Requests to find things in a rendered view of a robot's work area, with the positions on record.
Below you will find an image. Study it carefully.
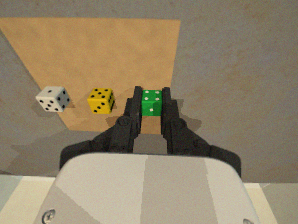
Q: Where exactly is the tan mat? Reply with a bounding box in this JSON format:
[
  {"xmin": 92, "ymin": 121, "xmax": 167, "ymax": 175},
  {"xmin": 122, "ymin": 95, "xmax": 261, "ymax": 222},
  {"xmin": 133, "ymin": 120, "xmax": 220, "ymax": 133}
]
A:
[{"xmin": 0, "ymin": 17, "xmax": 180, "ymax": 132}]

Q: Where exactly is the green die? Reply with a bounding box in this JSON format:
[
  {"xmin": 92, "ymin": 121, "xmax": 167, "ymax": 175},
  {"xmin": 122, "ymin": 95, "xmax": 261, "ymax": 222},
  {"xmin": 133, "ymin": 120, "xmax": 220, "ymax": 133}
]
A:
[{"xmin": 141, "ymin": 90, "xmax": 162, "ymax": 116}]

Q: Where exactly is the yellow die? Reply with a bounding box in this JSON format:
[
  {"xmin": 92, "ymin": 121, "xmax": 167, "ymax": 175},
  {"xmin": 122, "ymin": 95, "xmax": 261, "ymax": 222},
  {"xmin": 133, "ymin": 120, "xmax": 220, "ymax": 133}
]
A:
[{"xmin": 87, "ymin": 88, "xmax": 115, "ymax": 114}]

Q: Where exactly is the white die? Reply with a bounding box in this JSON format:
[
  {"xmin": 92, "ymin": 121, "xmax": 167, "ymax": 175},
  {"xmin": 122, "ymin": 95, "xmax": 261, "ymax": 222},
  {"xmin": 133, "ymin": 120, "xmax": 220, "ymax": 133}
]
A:
[{"xmin": 36, "ymin": 86, "xmax": 71, "ymax": 112}]

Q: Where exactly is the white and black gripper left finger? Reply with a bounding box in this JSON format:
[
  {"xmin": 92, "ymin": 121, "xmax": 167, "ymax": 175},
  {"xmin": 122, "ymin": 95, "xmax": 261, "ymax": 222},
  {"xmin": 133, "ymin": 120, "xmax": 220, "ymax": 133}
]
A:
[{"xmin": 59, "ymin": 86, "xmax": 142, "ymax": 171}]

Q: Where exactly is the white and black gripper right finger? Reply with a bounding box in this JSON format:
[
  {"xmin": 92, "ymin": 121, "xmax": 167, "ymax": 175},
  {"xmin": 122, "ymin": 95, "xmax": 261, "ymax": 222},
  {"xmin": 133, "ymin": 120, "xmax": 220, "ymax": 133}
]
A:
[{"xmin": 160, "ymin": 87, "xmax": 241, "ymax": 178}]

